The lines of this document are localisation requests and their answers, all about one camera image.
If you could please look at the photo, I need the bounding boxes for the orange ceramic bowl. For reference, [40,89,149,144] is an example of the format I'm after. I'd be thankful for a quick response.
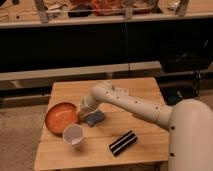
[45,102,78,134]

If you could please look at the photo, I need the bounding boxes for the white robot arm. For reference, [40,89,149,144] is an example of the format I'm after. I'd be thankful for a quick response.
[79,82,213,171]

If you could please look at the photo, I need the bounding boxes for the blue sponge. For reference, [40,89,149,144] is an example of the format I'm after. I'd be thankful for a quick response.
[84,110,105,127]

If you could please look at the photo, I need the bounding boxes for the white paper cup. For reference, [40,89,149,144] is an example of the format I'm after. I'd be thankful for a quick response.
[63,124,84,148]

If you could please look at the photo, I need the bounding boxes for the white plastic bottle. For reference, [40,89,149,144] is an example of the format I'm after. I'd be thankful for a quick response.
[108,81,129,95]

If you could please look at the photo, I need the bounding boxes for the black white striped block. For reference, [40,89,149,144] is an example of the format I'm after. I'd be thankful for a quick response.
[109,130,137,156]

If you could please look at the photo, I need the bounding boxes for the wooden folding table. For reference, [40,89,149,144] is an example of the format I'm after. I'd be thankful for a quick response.
[34,78,168,171]

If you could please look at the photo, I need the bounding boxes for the black hanging cable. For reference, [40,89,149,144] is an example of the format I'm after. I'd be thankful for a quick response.
[123,19,132,79]

